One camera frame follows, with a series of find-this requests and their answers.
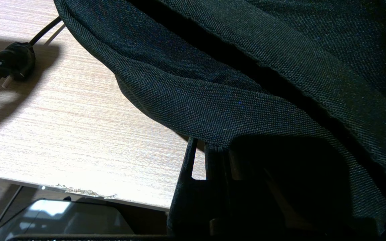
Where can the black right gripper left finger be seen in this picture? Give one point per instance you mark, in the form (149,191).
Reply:
(193,207)

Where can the black fabric backpack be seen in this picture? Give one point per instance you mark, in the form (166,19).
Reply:
(246,83)

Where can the glossy dark robot chassis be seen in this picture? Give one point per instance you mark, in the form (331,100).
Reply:
(62,217)

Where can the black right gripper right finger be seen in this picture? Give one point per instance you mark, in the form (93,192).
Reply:
(243,201)

